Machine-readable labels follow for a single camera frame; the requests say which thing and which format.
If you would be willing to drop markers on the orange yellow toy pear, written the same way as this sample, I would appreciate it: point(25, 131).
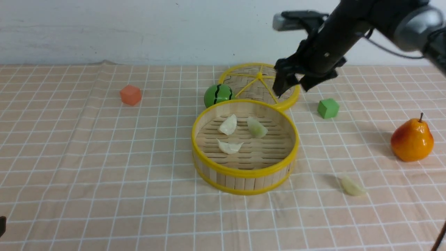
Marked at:
point(412, 141)

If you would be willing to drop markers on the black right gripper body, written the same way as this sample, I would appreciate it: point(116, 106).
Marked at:
point(310, 58)

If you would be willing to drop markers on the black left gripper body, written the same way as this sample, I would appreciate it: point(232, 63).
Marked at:
point(3, 222)

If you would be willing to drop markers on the wrist camera on right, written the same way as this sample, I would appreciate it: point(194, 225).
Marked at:
point(307, 20)

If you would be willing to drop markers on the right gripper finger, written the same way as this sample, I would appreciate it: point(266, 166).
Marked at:
point(285, 79)
point(310, 80)

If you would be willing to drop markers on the greenish translucent dumpling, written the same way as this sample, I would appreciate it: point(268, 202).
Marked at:
point(256, 129)

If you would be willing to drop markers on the bamboo steamer tray yellow rim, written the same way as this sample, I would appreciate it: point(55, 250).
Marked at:
point(262, 164)

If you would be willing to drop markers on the bamboo steamer lid yellow rim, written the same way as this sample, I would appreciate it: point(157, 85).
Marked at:
point(255, 81)

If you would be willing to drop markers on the yellowish dumpling front right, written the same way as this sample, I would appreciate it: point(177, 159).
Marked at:
point(350, 187)

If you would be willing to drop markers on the green foam cube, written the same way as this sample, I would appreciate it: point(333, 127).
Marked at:
point(328, 108)

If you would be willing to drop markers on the orange foam cube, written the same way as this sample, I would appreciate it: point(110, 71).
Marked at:
point(130, 95)

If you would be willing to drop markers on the green toy watermelon ball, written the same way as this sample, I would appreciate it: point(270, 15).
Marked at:
point(217, 93)

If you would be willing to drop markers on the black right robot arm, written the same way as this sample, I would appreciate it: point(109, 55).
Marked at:
point(411, 25)

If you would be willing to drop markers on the pale white dumpling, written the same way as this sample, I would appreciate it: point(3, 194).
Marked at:
point(229, 148)

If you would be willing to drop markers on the beige grid tablecloth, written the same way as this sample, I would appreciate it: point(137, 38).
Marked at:
point(82, 171)

